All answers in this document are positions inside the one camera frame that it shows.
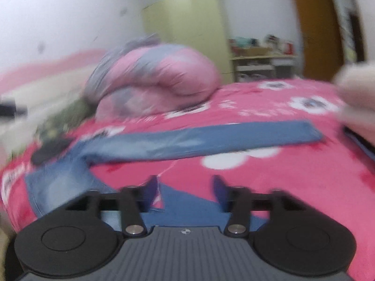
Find beige checkered pillow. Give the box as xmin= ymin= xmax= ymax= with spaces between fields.
xmin=334 ymin=63 xmax=375 ymax=147

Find pink and grey quilt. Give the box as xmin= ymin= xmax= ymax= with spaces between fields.
xmin=82 ymin=33 xmax=223 ymax=120

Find pink and white headboard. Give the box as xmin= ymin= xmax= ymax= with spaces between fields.
xmin=0 ymin=48 xmax=106 ymax=135

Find dark grey folded cloth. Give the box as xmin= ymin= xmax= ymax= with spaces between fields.
xmin=31 ymin=136 xmax=71 ymax=166

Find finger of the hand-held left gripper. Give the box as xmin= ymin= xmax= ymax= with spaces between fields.
xmin=0 ymin=100 xmax=27 ymax=117

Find cardboard box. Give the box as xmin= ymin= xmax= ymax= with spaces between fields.
xmin=243 ymin=46 xmax=272 ymax=57

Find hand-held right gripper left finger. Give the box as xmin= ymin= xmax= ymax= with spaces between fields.
xmin=66 ymin=175 xmax=160 ymax=237

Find pink floral blanket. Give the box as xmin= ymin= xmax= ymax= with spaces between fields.
xmin=0 ymin=78 xmax=375 ymax=281

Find pale yellow desk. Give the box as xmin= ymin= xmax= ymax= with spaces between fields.
xmin=230 ymin=53 xmax=298 ymax=82

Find pale yellow wardrobe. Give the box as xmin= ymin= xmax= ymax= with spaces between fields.
xmin=142 ymin=0 xmax=235 ymax=84

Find green floral pillow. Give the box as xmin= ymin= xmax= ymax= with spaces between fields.
xmin=35 ymin=96 xmax=97 ymax=141

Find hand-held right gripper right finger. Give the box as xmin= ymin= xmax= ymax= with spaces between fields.
xmin=211 ymin=174 xmax=307 ymax=238

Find blue denim jeans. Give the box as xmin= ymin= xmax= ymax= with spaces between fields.
xmin=25 ymin=120 xmax=324 ymax=230

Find brown wooden door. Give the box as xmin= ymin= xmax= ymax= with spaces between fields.
xmin=287 ymin=0 xmax=345 ymax=81

